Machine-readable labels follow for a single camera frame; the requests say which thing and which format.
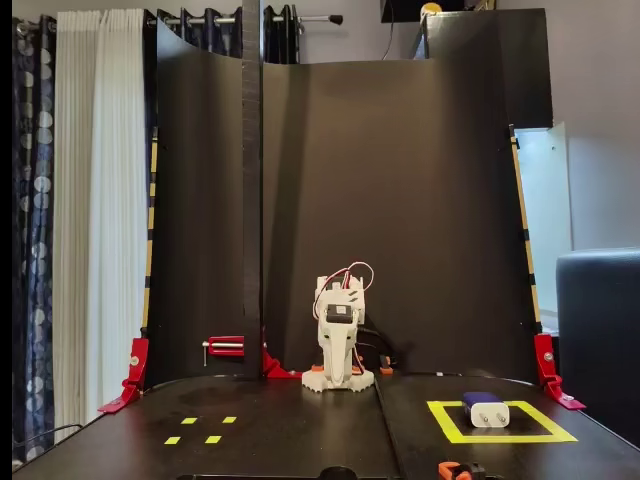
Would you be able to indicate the black wall box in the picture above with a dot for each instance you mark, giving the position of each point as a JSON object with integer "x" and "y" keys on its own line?
{"x": 405, "y": 10}

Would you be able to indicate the black curved backdrop board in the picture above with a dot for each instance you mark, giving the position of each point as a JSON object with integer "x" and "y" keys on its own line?
{"x": 400, "y": 200}

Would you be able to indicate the yellow black striped stick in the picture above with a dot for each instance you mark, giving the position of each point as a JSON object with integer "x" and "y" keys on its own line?
{"x": 524, "y": 220}
{"x": 151, "y": 200}

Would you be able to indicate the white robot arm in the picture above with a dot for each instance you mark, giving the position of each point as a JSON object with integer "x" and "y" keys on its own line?
{"x": 320, "y": 384}

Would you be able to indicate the yellow tape square outline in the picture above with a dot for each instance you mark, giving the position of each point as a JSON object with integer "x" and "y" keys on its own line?
{"x": 500, "y": 439}

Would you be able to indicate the blue white charger block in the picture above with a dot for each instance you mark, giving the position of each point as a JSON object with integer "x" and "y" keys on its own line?
{"x": 487, "y": 416}

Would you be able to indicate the yellow round ball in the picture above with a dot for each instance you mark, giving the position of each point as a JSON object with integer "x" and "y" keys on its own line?
{"x": 431, "y": 8}

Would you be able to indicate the silver curtain rod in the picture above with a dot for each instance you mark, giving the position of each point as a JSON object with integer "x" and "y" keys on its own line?
{"x": 315, "y": 20}

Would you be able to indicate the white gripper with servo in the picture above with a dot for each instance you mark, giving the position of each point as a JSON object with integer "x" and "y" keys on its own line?
{"x": 338, "y": 345}

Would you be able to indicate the black divider bar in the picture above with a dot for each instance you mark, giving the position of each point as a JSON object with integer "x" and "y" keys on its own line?
{"x": 387, "y": 430}

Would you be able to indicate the red table clamp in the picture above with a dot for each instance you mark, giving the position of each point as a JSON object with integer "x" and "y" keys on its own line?
{"x": 137, "y": 360}
{"x": 545, "y": 355}

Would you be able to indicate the orange black spring clamp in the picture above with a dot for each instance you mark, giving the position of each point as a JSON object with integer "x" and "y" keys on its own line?
{"x": 447, "y": 471}
{"x": 384, "y": 370}

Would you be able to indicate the white pleated curtain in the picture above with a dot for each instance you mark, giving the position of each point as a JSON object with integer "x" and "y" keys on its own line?
{"x": 100, "y": 200}

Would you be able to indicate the red pole base bracket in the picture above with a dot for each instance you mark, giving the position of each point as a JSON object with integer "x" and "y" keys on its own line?
{"x": 274, "y": 367}

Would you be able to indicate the dark blue patterned curtain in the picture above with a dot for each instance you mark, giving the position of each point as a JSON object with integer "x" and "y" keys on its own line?
{"x": 225, "y": 40}
{"x": 32, "y": 200}

